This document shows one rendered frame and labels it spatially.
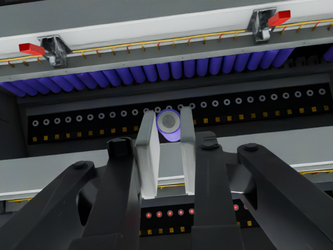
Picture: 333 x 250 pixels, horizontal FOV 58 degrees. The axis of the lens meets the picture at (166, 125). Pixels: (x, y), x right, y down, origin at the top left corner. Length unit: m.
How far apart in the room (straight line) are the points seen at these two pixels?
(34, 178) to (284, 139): 0.33
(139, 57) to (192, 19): 0.09
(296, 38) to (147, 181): 0.34
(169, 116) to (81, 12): 0.24
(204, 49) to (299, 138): 0.17
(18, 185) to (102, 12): 0.25
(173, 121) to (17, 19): 0.28
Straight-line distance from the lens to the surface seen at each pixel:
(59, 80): 0.49
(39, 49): 0.37
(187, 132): 0.15
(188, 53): 0.42
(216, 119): 0.53
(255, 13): 0.40
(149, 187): 0.15
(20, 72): 0.47
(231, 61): 0.47
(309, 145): 0.42
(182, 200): 0.58
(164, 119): 0.20
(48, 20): 0.42
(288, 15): 0.34
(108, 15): 0.39
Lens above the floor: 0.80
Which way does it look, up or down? 9 degrees up
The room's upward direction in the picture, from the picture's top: 173 degrees clockwise
